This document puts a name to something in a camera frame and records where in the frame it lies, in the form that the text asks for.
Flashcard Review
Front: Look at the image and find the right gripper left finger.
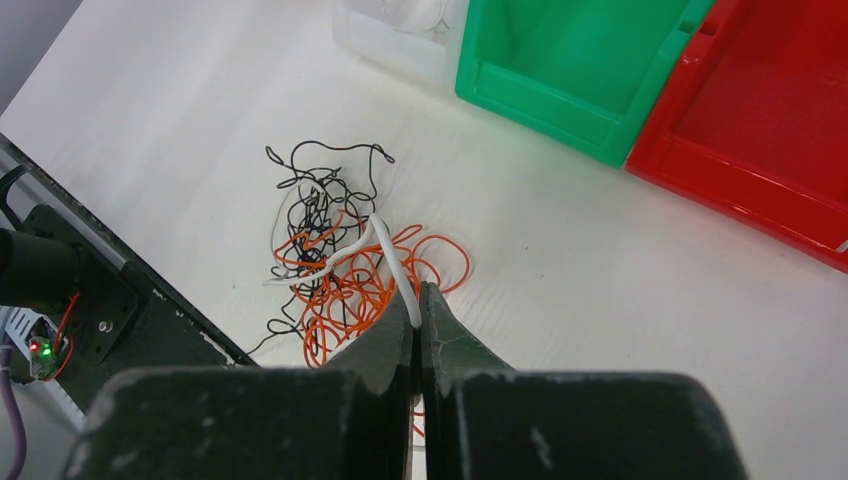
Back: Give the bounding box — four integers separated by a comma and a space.
61, 304, 412, 479

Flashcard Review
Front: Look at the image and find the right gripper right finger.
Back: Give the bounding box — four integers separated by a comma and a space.
420, 283, 747, 479

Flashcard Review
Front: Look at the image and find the orange cable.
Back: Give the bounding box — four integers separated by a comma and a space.
273, 210, 472, 439

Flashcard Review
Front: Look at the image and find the white cable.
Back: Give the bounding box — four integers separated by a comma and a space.
262, 182, 423, 330

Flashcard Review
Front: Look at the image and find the black cable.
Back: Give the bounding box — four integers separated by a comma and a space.
245, 139, 396, 357

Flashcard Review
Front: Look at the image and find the green plastic bin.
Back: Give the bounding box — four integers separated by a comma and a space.
455, 0, 713, 168

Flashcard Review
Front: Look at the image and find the clear plastic bin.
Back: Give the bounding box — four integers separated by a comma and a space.
332, 0, 469, 92

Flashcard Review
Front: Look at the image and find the red plastic bin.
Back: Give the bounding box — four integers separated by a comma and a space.
625, 0, 847, 271

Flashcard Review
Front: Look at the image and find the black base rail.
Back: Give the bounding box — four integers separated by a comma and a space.
1, 139, 251, 410

